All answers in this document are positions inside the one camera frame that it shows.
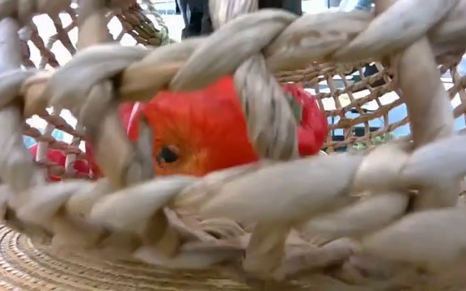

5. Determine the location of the red bell pepper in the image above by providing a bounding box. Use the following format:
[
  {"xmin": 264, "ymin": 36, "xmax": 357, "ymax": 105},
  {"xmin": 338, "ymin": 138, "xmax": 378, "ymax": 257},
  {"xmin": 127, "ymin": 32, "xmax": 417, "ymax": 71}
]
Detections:
[{"xmin": 281, "ymin": 82, "xmax": 330, "ymax": 158}]

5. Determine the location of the red apple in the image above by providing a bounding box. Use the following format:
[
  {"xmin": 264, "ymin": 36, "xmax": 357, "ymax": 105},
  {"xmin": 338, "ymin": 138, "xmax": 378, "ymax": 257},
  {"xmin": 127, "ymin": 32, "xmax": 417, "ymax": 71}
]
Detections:
[{"xmin": 28, "ymin": 141, "xmax": 103, "ymax": 182}]

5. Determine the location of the person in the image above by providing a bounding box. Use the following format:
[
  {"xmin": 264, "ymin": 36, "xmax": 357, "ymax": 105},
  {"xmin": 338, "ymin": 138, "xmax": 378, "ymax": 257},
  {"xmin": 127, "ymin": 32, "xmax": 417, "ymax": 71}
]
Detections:
[{"xmin": 175, "ymin": 0, "xmax": 218, "ymax": 40}]

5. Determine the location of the round woven straw placemat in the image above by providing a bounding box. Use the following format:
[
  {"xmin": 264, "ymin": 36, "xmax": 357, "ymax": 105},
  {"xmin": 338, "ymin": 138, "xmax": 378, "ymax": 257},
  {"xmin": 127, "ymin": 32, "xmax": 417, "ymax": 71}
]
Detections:
[{"xmin": 0, "ymin": 208, "xmax": 258, "ymax": 291}]

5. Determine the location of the woven rope basket with handles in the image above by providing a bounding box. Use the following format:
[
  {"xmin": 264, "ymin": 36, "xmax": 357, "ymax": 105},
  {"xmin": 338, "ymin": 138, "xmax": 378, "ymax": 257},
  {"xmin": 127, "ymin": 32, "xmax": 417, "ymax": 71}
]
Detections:
[{"xmin": 0, "ymin": 0, "xmax": 466, "ymax": 291}]

